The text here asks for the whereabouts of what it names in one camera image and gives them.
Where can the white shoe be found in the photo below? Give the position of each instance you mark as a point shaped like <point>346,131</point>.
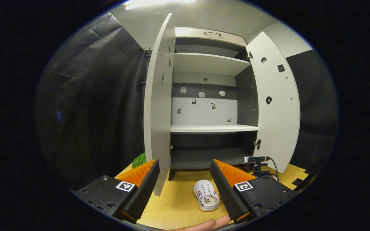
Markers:
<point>206,195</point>

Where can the black backdrop cloth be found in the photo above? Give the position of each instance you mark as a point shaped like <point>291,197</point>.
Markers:
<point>92,106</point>

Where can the watermelon slice toy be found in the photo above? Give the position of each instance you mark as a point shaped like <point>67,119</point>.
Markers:
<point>139,161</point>

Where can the black webcam on tripod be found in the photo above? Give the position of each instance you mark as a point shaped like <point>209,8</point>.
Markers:
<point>255,159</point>

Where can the white cabinet drawer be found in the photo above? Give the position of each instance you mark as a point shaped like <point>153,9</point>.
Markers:
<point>198,34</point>

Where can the white shoe cabinet door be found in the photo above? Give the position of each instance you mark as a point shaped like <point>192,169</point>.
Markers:
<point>278,122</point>
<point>157,112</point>

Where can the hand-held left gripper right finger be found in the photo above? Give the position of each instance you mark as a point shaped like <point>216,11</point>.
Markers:
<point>225,189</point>

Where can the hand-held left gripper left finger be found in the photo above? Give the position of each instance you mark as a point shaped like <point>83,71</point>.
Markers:
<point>146,187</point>

